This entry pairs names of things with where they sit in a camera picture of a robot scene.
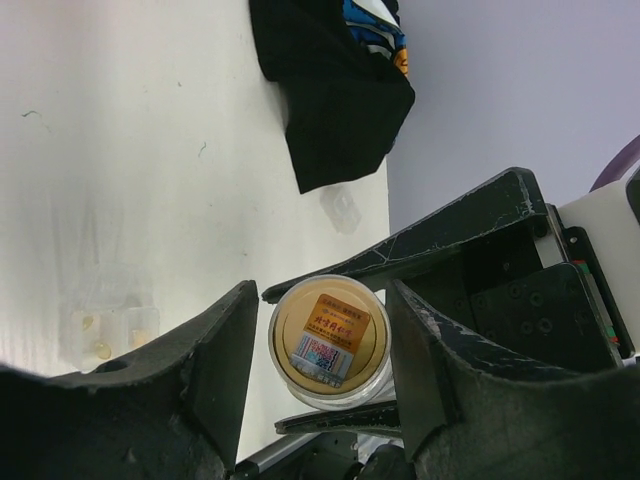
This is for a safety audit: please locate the clear pill bottle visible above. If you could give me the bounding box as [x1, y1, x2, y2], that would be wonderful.
[268, 275, 394, 411]

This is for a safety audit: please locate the clear bottle lid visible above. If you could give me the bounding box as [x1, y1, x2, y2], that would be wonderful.
[320, 184, 362, 235]

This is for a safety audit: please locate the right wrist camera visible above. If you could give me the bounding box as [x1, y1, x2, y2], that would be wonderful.
[559, 169, 639, 365]

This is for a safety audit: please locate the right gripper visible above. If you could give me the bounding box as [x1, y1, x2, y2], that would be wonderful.
[262, 168, 623, 373]

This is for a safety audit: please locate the black garment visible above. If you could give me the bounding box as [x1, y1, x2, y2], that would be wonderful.
[249, 0, 415, 193]

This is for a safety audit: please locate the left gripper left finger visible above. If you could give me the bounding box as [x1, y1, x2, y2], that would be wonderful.
[1, 281, 258, 479]

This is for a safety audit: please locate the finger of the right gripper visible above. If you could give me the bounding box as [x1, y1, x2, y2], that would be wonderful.
[275, 400, 402, 435]

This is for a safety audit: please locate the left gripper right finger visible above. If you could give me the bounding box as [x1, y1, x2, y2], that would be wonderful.
[387, 281, 639, 479]

